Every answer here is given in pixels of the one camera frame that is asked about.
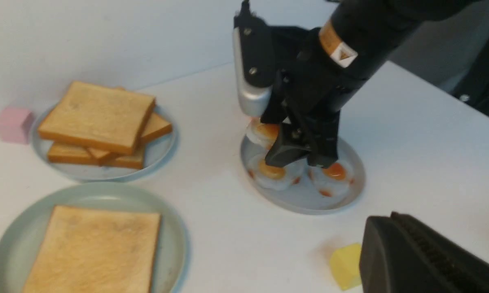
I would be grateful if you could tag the toast slice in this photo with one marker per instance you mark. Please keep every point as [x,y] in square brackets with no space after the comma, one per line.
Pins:
[87,250]
[98,117]
[72,154]
[155,128]

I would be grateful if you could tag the yellow foam cube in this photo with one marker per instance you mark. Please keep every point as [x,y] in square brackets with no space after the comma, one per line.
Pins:
[345,266]

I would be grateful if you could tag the left gripper own finger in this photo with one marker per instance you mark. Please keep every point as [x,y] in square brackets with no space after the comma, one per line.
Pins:
[401,254]

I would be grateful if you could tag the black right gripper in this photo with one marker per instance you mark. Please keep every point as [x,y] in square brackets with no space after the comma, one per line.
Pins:
[310,89]

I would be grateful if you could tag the green empty plate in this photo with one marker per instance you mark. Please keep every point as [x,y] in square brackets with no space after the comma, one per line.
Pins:
[22,239]

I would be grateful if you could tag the grey egg plate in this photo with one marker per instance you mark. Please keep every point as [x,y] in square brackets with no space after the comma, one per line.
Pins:
[305,198]

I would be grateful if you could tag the black stand in background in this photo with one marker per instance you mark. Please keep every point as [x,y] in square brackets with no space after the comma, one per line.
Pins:
[473,88]

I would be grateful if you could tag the pink foam cube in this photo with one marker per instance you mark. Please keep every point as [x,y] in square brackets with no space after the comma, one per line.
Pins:
[15,125]

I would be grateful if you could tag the grey bread plate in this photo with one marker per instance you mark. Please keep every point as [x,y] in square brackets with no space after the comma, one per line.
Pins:
[157,154]

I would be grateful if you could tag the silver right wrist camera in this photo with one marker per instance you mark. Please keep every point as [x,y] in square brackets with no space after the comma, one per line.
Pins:
[254,60]

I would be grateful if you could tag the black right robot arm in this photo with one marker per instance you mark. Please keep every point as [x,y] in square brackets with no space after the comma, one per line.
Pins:
[362,34]

